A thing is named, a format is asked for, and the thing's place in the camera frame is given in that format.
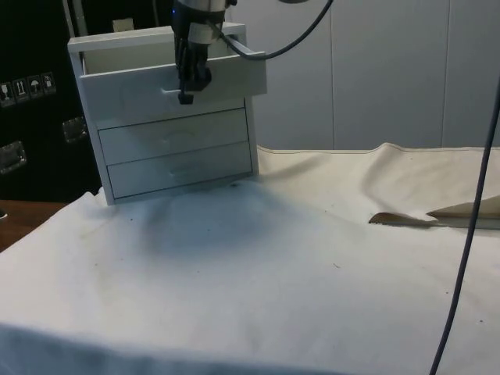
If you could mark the white chest of drawers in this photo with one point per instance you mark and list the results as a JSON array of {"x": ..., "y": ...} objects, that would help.
[{"x": 176, "y": 156}]

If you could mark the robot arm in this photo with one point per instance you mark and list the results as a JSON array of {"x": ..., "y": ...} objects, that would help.
[{"x": 203, "y": 3}]

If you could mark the white drawer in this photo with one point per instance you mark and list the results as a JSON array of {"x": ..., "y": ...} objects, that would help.
[{"x": 133, "y": 91}]

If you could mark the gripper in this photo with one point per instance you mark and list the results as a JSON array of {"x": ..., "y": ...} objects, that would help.
[{"x": 182, "y": 28}]

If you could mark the black cabinet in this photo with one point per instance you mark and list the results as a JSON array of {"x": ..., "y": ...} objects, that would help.
[{"x": 31, "y": 51}]

